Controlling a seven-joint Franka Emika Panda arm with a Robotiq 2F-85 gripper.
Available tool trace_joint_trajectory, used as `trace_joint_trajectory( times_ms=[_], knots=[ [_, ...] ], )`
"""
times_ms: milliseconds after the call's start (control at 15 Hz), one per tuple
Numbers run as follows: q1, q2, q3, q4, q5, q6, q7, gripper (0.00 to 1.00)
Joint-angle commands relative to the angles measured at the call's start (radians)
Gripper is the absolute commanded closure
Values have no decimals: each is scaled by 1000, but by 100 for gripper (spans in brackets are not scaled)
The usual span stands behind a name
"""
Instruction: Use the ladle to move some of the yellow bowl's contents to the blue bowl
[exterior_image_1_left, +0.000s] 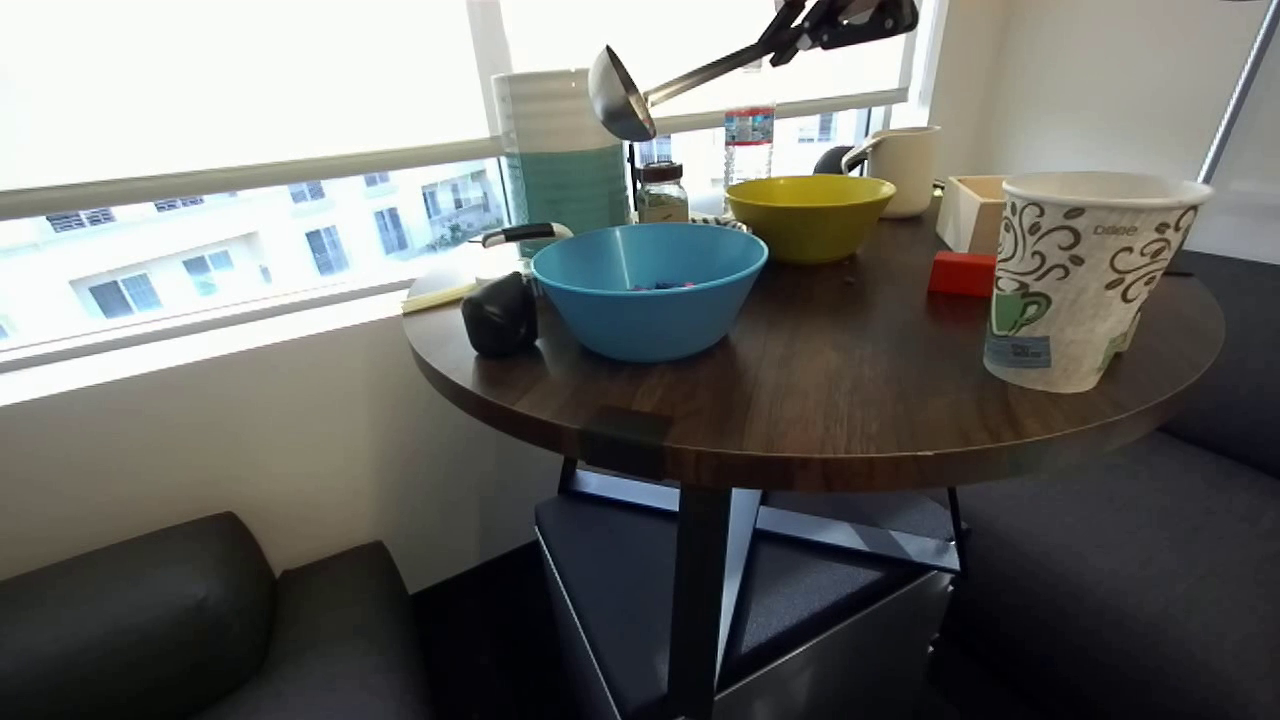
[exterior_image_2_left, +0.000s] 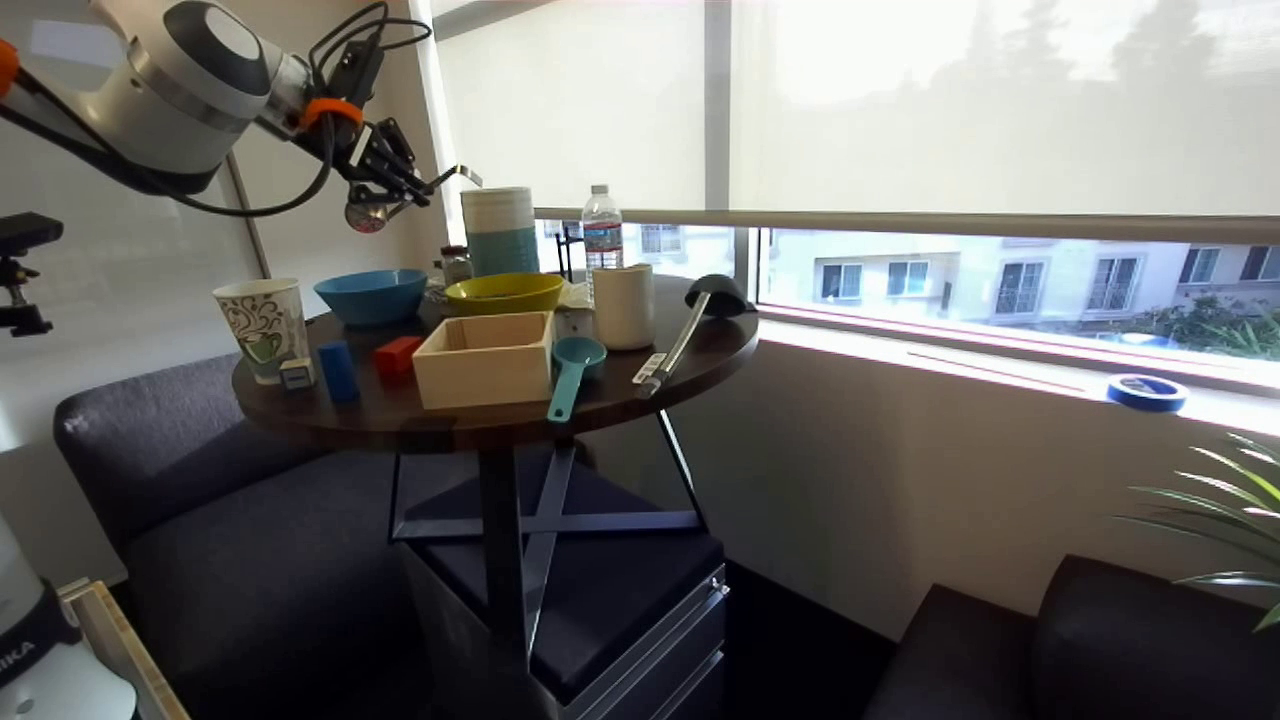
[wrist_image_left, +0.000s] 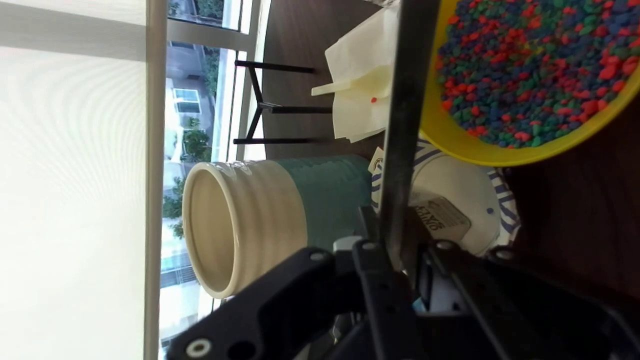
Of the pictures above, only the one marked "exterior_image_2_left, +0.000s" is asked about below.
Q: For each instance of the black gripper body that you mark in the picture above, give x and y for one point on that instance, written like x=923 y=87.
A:
x=372 y=150

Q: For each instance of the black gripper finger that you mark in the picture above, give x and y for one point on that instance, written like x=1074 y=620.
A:
x=403 y=195
x=416 y=157

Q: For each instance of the metal ladle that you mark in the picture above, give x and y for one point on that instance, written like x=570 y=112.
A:
x=368 y=209

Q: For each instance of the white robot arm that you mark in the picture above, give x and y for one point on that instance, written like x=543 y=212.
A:
x=173 y=93

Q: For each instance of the blue bowl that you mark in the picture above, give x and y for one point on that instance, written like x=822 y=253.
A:
x=368 y=299

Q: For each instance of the yellow bowl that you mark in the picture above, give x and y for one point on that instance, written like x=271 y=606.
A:
x=505 y=293

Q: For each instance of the small glass jar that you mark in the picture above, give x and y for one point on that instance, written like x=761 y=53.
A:
x=448 y=266

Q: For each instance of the white and teal container stack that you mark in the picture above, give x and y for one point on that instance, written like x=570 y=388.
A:
x=503 y=233

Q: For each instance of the grey slanted pole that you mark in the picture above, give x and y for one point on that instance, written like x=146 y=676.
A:
x=247 y=221

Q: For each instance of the white roller blind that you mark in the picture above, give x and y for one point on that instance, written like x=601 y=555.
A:
x=1003 y=106
x=575 y=106

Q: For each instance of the orange block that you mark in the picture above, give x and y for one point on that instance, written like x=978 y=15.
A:
x=398 y=363

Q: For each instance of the swirl print paper cup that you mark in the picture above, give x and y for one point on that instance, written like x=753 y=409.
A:
x=261 y=330

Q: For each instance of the pale wooden tray box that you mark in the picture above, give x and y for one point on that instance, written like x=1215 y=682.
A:
x=482 y=374

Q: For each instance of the clear water bottle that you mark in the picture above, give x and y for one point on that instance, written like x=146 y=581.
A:
x=601 y=233

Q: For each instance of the white spiral print cube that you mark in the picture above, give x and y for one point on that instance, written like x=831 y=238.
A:
x=299 y=374

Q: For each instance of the round dark wood table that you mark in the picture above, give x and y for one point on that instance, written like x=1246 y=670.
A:
x=403 y=421

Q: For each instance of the teal plastic scoop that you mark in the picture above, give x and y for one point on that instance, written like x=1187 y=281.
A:
x=575 y=365

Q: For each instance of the white round container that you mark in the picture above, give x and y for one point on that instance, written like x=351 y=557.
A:
x=621 y=311

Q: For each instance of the dark grey fabric sofa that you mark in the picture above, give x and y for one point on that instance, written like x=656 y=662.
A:
x=265 y=575

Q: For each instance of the wood framed board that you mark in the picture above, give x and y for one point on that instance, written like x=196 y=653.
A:
x=126 y=653

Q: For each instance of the blue tape roll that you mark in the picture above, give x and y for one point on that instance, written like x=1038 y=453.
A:
x=1144 y=392

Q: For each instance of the black leather sofa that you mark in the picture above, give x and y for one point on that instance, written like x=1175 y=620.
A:
x=1132 y=653

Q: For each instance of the green potted plant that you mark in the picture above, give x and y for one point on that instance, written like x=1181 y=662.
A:
x=1224 y=522

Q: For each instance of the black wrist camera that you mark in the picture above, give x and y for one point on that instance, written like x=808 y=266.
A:
x=354 y=79

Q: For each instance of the white window frame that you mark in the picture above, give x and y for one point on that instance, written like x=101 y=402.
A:
x=717 y=132

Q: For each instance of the black camera on stand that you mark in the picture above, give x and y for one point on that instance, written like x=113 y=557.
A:
x=20 y=266

